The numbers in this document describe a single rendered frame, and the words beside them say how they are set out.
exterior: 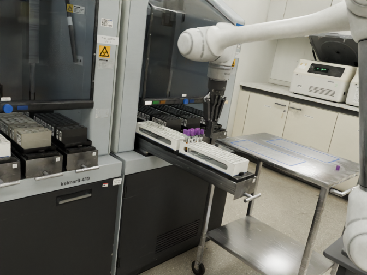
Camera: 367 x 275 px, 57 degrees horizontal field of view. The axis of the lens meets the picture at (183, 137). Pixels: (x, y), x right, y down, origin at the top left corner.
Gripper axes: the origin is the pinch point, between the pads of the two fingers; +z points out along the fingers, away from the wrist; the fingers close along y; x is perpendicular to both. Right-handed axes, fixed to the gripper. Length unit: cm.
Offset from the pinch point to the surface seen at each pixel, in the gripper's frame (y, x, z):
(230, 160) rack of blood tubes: -2.8, -14.9, 8.2
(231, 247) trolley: 30, -3, 67
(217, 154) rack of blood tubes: -2.7, -8.0, 8.1
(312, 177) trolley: 25.5, -35.9, 12.5
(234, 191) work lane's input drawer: -6.6, -21.4, 17.6
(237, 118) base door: 229, 144, 47
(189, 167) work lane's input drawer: -6.6, 1.8, 16.7
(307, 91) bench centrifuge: 230, 67, -1
